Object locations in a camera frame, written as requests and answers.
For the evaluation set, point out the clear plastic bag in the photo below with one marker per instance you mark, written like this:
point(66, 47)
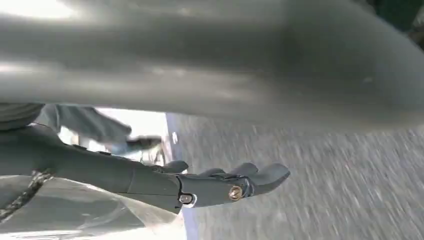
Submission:
point(82, 215)

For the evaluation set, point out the right arm ribbed grey sleeve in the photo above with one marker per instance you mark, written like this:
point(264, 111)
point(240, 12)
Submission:
point(16, 116)

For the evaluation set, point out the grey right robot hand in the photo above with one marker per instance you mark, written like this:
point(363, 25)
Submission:
point(99, 172)

